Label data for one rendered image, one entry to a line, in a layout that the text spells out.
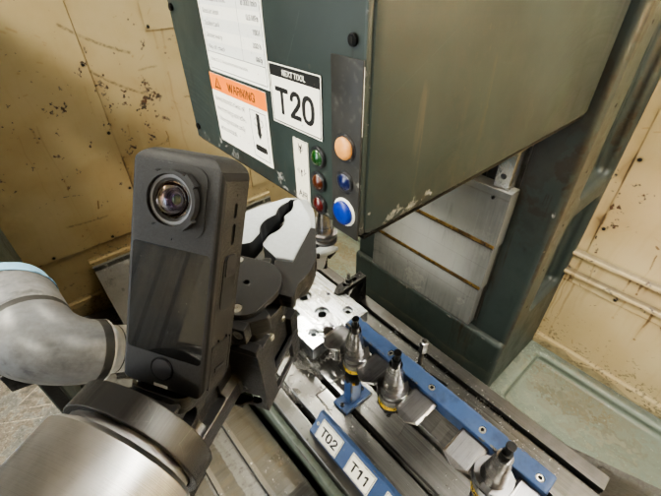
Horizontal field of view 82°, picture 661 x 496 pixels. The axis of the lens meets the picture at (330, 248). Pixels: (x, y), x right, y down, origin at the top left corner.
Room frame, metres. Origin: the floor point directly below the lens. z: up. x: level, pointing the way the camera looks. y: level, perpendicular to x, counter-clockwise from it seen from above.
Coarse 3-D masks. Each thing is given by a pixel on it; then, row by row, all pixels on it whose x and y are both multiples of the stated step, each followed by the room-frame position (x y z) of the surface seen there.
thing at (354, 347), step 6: (360, 330) 0.51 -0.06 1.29; (348, 336) 0.50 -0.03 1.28; (354, 336) 0.50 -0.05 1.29; (360, 336) 0.50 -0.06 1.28; (348, 342) 0.50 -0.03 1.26; (354, 342) 0.49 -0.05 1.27; (360, 342) 0.50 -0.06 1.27; (348, 348) 0.50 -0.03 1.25; (354, 348) 0.49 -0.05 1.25; (360, 348) 0.49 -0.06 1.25; (348, 354) 0.49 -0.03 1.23; (354, 354) 0.49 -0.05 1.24; (360, 354) 0.49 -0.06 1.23
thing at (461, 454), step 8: (464, 432) 0.33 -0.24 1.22; (456, 440) 0.32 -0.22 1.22; (464, 440) 0.32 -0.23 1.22; (472, 440) 0.32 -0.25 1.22; (448, 448) 0.31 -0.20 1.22; (456, 448) 0.31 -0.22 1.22; (464, 448) 0.30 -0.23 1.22; (472, 448) 0.30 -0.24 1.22; (480, 448) 0.30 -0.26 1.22; (448, 456) 0.29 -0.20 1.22; (456, 456) 0.29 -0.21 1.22; (464, 456) 0.29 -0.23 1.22; (472, 456) 0.29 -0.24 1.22; (480, 456) 0.29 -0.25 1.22; (456, 464) 0.28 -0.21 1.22; (464, 464) 0.28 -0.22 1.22; (472, 464) 0.28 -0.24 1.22; (464, 472) 0.27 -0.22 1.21
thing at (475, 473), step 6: (486, 456) 0.29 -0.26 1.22; (480, 462) 0.28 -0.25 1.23; (474, 468) 0.27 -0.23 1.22; (474, 474) 0.26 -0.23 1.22; (474, 480) 0.25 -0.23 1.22; (480, 480) 0.25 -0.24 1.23; (510, 480) 0.25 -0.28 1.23; (474, 486) 0.25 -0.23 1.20; (480, 486) 0.25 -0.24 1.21; (486, 486) 0.24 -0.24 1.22; (510, 486) 0.24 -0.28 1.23; (486, 492) 0.24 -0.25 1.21; (492, 492) 0.23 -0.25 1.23; (498, 492) 0.23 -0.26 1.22; (504, 492) 0.23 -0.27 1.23; (510, 492) 0.23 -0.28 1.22
